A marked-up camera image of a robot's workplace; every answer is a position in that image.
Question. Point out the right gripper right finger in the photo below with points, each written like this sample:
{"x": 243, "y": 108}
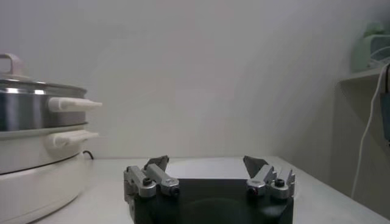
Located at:
{"x": 265, "y": 182}

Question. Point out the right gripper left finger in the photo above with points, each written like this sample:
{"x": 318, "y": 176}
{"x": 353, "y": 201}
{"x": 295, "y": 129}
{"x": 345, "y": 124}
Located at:
{"x": 146, "y": 182}

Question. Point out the glass pot lid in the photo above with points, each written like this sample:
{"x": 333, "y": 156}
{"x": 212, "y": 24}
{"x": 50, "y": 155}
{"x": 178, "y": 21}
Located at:
{"x": 16, "y": 68}

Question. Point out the stainless steel steamer basket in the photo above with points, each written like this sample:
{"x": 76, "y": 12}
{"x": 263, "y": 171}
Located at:
{"x": 24, "y": 112}

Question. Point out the white shelf unit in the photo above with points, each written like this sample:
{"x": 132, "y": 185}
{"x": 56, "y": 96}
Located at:
{"x": 359, "y": 121}

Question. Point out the white electric pot base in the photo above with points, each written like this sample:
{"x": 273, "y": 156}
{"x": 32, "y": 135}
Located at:
{"x": 30, "y": 188}

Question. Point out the pale green appliance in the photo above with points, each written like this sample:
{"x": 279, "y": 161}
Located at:
{"x": 370, "y": 45}

